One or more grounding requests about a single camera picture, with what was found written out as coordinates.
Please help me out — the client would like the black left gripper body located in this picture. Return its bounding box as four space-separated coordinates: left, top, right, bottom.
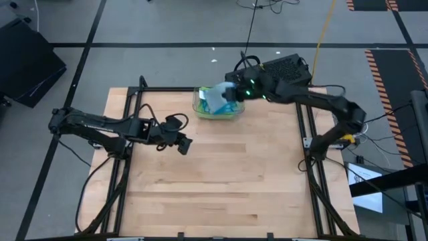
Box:
152 116 187 148

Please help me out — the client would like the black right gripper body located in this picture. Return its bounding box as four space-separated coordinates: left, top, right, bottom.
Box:
233 66 278 101

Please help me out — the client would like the clear plastic bin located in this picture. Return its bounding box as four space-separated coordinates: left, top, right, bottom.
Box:
192 85 245 121

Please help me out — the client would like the black orange-striped mat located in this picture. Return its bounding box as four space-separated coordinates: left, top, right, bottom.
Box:
364 49 428 168
346 0 428 12

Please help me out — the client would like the large black case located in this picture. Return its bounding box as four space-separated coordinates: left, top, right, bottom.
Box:
0 18 67 108

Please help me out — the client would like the black beam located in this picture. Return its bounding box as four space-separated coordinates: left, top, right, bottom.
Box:
349 163 428 198

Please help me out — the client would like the black metal table frame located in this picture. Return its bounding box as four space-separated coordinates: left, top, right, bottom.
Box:
75 75 360 241

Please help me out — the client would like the thin black cable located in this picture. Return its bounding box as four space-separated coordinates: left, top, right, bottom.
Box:
233 0 301 72

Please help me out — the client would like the yellow cable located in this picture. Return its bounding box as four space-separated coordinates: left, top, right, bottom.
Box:
310 0 337 83

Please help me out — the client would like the thick black cable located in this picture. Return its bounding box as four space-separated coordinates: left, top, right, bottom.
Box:
75 154 113 234

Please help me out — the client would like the grey post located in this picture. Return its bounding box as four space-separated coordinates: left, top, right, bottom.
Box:
410 90 428 175

